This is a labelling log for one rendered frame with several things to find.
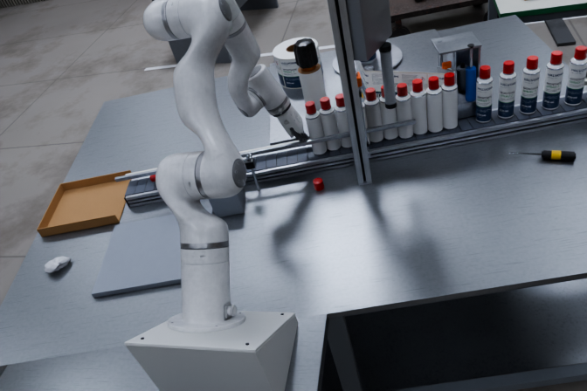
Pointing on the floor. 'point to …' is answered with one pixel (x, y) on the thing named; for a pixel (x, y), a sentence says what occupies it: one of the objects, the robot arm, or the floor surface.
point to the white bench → (525, 10)
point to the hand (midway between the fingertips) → (304, 139)
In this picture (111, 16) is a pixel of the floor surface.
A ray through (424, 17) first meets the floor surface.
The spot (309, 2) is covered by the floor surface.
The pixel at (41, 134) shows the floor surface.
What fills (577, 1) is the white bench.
